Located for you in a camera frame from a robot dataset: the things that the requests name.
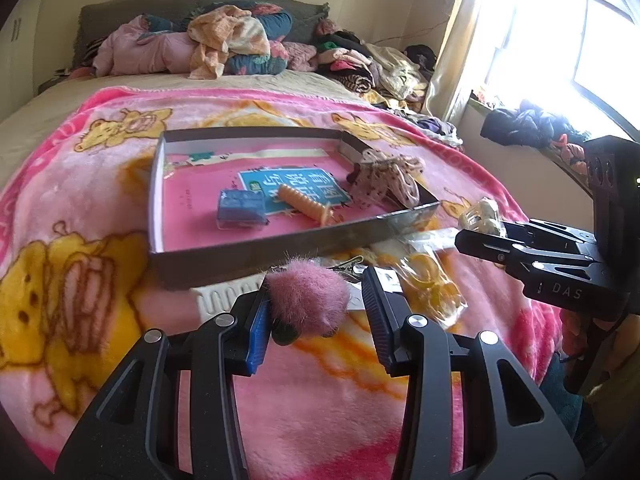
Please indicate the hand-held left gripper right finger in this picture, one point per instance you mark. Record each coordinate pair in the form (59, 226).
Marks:
(375, 320)

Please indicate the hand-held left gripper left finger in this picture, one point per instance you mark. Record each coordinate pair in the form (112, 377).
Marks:
(257, 330)

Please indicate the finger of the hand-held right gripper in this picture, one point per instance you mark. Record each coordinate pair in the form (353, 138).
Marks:
(550, 270)
(530, 242)

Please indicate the white toothed hair claw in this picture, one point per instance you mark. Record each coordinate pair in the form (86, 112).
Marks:
(220, 300)

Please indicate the pearly clear hair claw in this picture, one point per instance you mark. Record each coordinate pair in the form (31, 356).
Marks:
(480, 217)

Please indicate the packet of yellow rings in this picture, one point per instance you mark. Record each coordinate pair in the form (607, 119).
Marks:
(430, 280)

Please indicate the grey shallow cardboard box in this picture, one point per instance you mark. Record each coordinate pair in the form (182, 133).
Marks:
(280, 255)

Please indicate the clear plastic packet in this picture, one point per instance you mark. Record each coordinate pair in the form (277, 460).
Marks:
(425, 240)

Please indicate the small blue box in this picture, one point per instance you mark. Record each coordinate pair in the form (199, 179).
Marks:
(240, 207)

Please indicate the beige dotted hair bow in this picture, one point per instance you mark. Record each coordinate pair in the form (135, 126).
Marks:
(385, 175)

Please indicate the person's right hand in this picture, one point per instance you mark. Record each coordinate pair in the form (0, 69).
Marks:
(575, 332)

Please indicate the orange cloth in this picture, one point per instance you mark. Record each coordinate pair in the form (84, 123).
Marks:
(570, 152)

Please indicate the black puffer jacket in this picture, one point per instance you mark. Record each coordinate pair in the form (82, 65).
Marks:
(530, 125)

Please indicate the pink book with teal label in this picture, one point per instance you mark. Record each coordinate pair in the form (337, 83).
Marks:
(195, 210)

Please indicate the window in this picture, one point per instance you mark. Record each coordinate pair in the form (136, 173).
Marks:
(565, 30)

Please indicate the cream curtain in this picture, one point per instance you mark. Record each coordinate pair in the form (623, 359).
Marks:
(460, 50)

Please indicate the pink printed blanket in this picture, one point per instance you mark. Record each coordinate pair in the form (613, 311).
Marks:
(75, 200)

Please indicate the pile of mixed clothes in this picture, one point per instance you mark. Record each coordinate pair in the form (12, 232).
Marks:
(370, 65)

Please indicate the pink fluffy cloth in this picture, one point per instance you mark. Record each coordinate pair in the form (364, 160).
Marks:
(300, 57)

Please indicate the peach patterned blanket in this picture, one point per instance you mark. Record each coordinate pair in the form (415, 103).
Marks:
(225, 35)

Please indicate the pink quilt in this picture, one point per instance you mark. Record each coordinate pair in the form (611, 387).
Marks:
(140, 47)

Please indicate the blue floral duvet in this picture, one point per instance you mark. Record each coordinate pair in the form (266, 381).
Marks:
(280, 22)

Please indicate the white wardrobe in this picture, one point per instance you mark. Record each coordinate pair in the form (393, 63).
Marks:
(20, 35)

